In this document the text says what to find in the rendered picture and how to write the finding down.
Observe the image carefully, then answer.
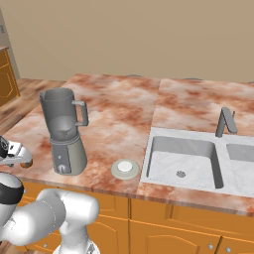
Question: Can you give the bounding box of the orange cupboard door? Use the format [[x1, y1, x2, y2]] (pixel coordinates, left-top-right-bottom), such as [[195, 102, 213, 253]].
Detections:
[[23, 229, 64, 254], [84, 215, 130, 254], [215, 235, 254, 254], [128, 219, 222, 254]]

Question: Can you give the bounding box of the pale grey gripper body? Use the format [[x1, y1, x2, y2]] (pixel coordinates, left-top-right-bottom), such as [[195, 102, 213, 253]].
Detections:
[[11, 143, 34, 164]]

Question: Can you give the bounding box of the orange cupboard run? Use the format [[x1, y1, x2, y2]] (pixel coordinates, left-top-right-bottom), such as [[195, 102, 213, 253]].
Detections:
[[0, 45, 21, 107]]

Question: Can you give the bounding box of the grey sink tap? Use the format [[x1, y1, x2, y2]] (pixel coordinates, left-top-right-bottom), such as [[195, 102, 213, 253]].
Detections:
[[214, 106, 239, 139]]

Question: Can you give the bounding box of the orange tangerine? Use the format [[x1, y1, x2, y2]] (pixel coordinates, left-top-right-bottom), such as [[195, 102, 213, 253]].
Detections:
[[20, 158, 34, 170]]

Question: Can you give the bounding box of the grey blender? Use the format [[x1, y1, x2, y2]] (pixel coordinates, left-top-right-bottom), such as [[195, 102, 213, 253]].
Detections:
[[39, 86, 90, 177]]

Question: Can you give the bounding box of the white marble double sink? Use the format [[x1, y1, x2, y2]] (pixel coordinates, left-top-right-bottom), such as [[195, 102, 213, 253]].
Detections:
[[140, 126, 254, 199]]

